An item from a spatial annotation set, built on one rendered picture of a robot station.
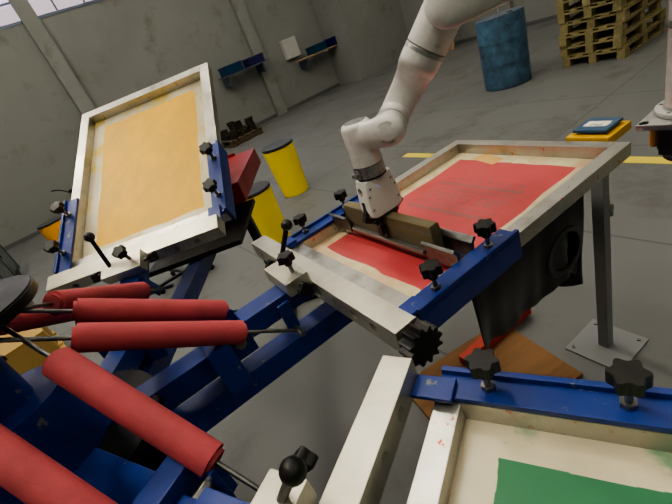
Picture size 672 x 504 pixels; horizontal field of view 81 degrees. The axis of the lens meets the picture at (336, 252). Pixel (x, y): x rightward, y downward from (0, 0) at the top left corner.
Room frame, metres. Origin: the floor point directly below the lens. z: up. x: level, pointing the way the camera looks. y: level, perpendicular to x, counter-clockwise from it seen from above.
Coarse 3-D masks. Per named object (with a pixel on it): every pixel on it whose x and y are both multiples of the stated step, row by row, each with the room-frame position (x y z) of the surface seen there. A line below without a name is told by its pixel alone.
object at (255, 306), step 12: (276, 288) 0.81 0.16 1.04; (252, 300) 0.80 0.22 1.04; (264, 300) 0.78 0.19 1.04; (276, 300) 0.76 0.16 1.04; (288, 300) 0.77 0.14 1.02; (300, 300) 0.78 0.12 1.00; (240, 312) 0.77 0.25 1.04; (252, 312) 0.75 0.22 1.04; (264, 312) 0.75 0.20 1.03; (276, 312) 0.76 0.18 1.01; (252, 324) 0.73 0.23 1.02; (264, 324) 0.74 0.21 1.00
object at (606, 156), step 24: (456, 144) 1.38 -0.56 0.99; (480, 144) 1.29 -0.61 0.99; (504, 144) 1.21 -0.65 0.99; (528, 144) 1.13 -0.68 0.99; (552, 144) 1.07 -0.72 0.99; (576, 144) 1.00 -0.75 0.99; (600, 144) 0.95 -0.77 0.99; (624, 144) 0.90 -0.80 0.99; (432, 168) 1.33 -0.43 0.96; (600, 168) 0.84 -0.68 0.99; (552, 192) 0.81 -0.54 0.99; (576, 192) 0.80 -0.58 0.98; (528, 216) 0.76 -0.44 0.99; (552, 216) 0.76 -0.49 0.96; (312, 240) 1.12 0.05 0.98; (528, 240) 0.72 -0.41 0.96; (336, 264) 0.90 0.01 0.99; (384, 288) 0.71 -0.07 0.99
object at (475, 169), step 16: (464, 160) 1.30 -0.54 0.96; (448, 176) 1.22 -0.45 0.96; (464, 176) 1.17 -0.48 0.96; (480, 176) 1.13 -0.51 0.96; (416, 192) 1.20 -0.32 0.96; (400, 208) 1.13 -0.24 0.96; (352, 240) 1.06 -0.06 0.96; (368, 240) 1.02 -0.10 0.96; (352, 256) 0.97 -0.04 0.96; (368, 256) 0.93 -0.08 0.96
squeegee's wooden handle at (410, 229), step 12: (348, 204) 1.07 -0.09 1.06; (348, 216) 1.08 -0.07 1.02; (360, 216) 1.02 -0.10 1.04; (384, 216) 0.91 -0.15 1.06; (396, 216) 0.88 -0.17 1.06; (408, 216) 0.85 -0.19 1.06; (372, 228) 0.98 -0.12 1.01; (396, 228) 0.88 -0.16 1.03; (408, 228) 0.83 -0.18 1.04; (420, 228) 0.79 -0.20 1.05; (432, 228) 0.77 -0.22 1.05; (408, 240) 0.84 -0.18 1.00; (420, 240) 0.80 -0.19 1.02; (432, 240) 0.76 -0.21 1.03
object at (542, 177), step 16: (496, 176) 1.08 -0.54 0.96; (512, 176) 1.04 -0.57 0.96; (528, 176) 1.00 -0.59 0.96; (544, 176) 0.97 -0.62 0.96; (560, 176) 0.93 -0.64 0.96; (528, 192) 0.92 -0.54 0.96; (512, 208) 0.87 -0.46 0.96; (448, 224) 0.93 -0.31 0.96; (464, 224) 0.89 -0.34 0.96; (496, 224) 0.83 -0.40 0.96; (480, 240) 0.80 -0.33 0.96; (384, 256) 0.90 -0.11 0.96; (400, 256) 0.87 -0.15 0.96; (416, 256) 0.84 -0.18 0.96; (384, 272) 0.83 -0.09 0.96; (400, 272) 0.80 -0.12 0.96; (416, 272) 0.77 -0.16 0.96
